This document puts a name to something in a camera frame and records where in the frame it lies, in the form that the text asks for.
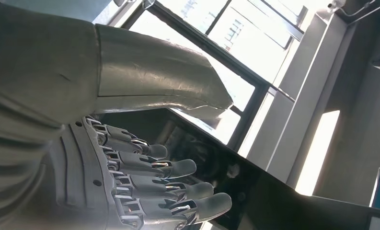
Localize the black inbound scanner machine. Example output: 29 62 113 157
97 108 380 230

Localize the dark window frame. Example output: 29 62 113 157
121 0 305 150

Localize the white security camera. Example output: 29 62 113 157
327 0 348 13

